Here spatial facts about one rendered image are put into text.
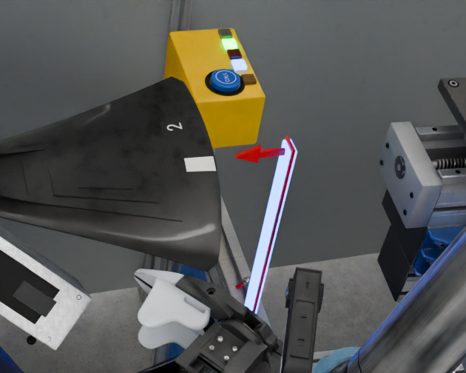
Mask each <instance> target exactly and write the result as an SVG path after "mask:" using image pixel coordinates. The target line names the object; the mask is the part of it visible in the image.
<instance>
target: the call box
mask: <svg viewBox="0 0 466 373"><path fill-rule="evenodd" d="M226 29H230V30H231V33H232V35H233V36H232V38H234V40H235V42H236V44H237V49H239V50H240V53H241V55H242V58H241V59H244V61H245V63H246V66H247V69H246V70H234V68H233V65H232V60H230V58H229V56H228V54H227V50H226V49H225V47H224V46H223V42H222V41H223V40H222V39H221V38H220V36H219V34H218V30H219V29H213V30H189V31H177V32H170V33H169V38H168V45H167V53H166V66H165V73H164V79H166V78H168V77H171V76H172V77H174V78H177V79H179V80H181V81H183V82H184V83H185V85H186V86H187V88H188V89H189V91H190V93H191V94H192V97H193V99H194V100H195V103H196V105H197V107H198V109H199V111H200V114H201V116H202V118H203V121H204V124H205V125H206V129H207V132H208V134H209V138H210V141H211V144H212V148H217V147H231V146H239V145H247V144H255V143H256V141H257V135H258V131H259V127H260V120H261V117H262V113H263V106H264V102H265V98H266V97H265V94H264V92H263V90H262V88H261V86H260V83H259V81H258V80H257V77H256V75H255V74H254V71H253V69H252V67H251V65H250V63H249V60H248V58H247V56H246V54H245V52H244V50H243V47H242V45H241V43H240V41H239V39H238V37H237V34H236V32H235V31H234V29H232V28H226ZM220 69H227V70H234V72H235V73H237V74H238V75H239V77H240V86H239V87H238V89H237V90H235V91H232V92H223V91H219V90H216V89H215V88H214V87H213V86H212V85H211V76H212V73H213V72H212V71H216V70H220ZM242 74H254V77H255V78H256V81H257V83H256V84H252V85H245V84H244V83H243V80H242V78H241V75H242Z"/></svg>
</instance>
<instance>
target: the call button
mask: <svg viewBox="0 0 466 373"><path fill-rule="evenodd" d="M212 72H213V73H212V76H211V85H212V86H213V87H214V88H215V89H216V90H219V91H223V92H232V91H235V90H237V89H238V87H239V86H240V77H239V75H238V74H237V73H235V72H234V70H227V69H220V70H216V71H212Z"/></svg>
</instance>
